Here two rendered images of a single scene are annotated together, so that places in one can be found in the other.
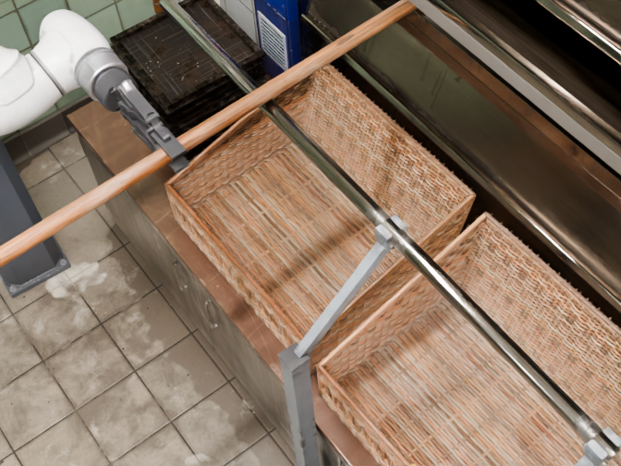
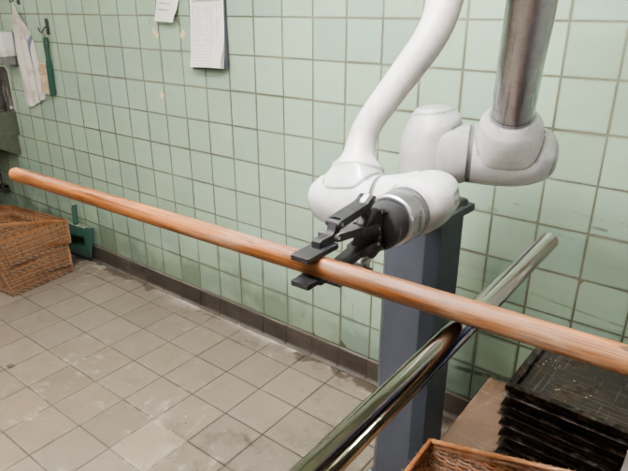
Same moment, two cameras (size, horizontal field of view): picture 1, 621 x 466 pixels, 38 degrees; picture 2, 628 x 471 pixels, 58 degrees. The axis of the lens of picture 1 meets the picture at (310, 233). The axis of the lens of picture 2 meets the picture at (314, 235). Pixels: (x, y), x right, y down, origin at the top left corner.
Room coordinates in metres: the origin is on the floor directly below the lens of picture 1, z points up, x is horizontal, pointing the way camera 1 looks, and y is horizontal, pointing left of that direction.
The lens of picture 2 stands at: (0.80, -0.43, 1.52)
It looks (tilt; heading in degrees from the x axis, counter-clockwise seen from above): 22 degrees down; 71
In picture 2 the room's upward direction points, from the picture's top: straight up
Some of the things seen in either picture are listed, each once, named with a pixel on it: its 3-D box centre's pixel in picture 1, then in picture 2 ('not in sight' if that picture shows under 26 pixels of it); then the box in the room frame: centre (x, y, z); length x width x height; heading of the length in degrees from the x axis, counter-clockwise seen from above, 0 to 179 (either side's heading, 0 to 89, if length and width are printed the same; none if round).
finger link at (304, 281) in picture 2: (172, 156); (314, 276); (1.03, 0.24, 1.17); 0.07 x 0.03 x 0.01; 35
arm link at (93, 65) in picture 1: (103, 76); (396, 217); (1.22, 0.37, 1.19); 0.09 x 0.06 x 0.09; 125
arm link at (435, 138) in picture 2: not in sight; (434, 146); (1.59, 0.90, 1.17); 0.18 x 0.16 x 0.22; 145
